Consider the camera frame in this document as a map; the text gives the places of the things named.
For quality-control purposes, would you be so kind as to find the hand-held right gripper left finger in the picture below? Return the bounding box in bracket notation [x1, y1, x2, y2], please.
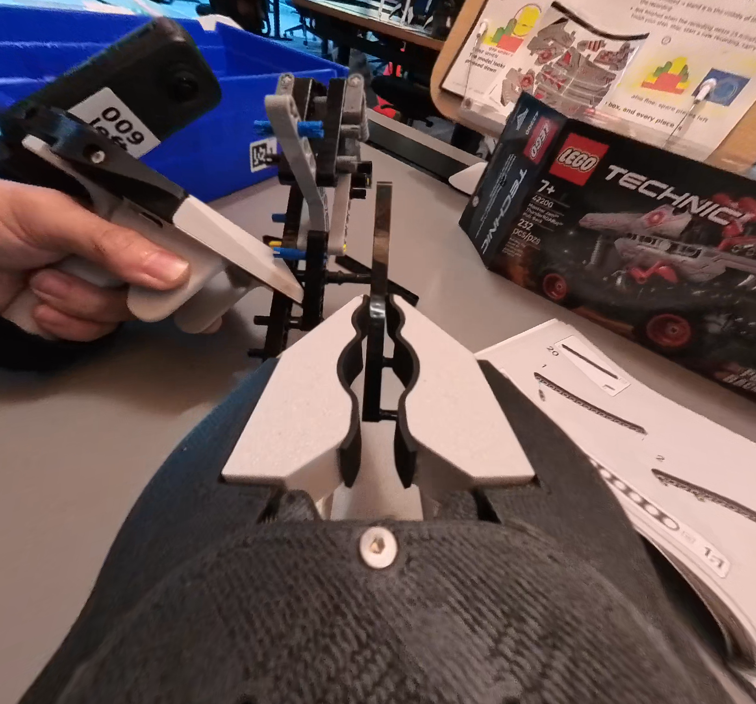
[221, 296, 370, 507]

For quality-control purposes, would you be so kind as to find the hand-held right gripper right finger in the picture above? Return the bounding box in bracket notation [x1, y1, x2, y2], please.
[387, 296, 535, 516]

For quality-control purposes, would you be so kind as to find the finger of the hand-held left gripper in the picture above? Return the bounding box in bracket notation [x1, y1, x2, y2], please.
[174, 195, 305, 305]

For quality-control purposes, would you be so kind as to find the long black pinned brick beam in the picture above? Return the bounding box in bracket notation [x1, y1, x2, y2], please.
[361, 181, 408, 423]

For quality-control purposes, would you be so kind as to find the grey black toy brick chassis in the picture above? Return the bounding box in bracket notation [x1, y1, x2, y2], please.
[248, 72, 373, 359]

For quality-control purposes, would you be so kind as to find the person's left forearm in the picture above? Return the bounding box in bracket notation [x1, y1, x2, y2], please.
[0, 317, 122, 372]

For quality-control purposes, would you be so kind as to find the person's left hand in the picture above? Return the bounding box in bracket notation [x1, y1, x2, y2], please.
[0, 179, 224, 344]

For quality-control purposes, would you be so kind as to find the blue parts bin with tag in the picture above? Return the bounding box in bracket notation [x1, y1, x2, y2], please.
[0, 4, 349, 203]

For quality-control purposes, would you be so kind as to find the white instruction booklet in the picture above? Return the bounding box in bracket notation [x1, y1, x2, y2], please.
[475, 318, 756, 675]

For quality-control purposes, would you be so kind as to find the brown background table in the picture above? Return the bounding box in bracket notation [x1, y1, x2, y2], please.
[292, 0, 447, 76]

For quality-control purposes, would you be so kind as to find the white stand base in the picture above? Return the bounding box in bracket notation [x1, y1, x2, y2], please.
[449, 162, 488, 196]

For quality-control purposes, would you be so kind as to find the black toy set box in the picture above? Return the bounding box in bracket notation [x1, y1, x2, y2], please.
[460, 92, 756, 403]

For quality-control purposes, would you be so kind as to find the instruction poster on board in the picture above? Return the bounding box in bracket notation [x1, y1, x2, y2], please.
[431, 0, 756, 174]

